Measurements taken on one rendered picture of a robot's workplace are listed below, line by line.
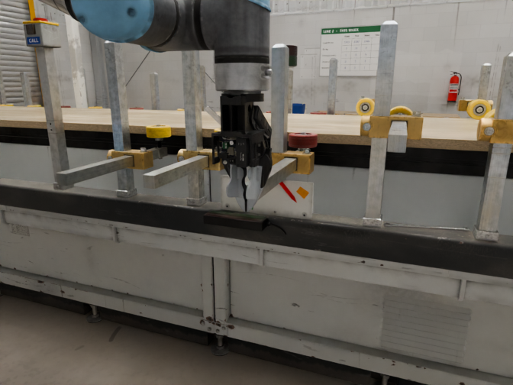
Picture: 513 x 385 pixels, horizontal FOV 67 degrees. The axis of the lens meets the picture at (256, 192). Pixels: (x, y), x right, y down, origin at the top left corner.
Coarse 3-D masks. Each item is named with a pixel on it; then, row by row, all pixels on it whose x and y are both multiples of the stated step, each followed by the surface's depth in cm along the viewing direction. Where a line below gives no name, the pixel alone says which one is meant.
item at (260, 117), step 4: (256, 108) 66; (256, 112) 66; (260, 112) 68; (256, 116) 66; (260, 116) 68; (264, 116) 70; (256, 120) 67; (260, 120) 68; (264, 120) 70; (260, 124) 68; (264, 124) 70; (268, 124) 73; (260, 128) 70; (264, 128) 71; (268, 128) 73; (268, 132) 73; (268, 140) 75
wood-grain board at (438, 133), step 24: (0, 120) 158; (24, 120) 155; (72, 120) 155; (96, 120) 155; (144, 120) 155; (168, 120) 155; (288, 120) 155; (312, 120) 155; (336, 120) 155; (360, 120) 155; (432, 120) 155; (456, 120) 155; (360, 144) 111; (408, 144) 106; (432, 144) 104; (456, 144) 102; (480, 144) 100
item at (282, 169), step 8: (280, 160) 94; (288, 160) 94; (296, 160) 98; (272, 168) 86; (280, 168) 86; (288, 168) 91; (272, 176) 79; (280, 176) 85; (272, 184) 80; (264, 192) 76
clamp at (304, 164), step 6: (288, 150) 102; (276, 156) 99; (282, 156) 98; (288, 156) 98; (294, 156) 97; (300, 156) 97; (306, 156) 96; (312, 156) 98; (276, 162) 100; (300, 162) 97; (306, 162) 97; (312, 162) 99; (300, 168) 98; (306, 168) 97; (312, 168) 100
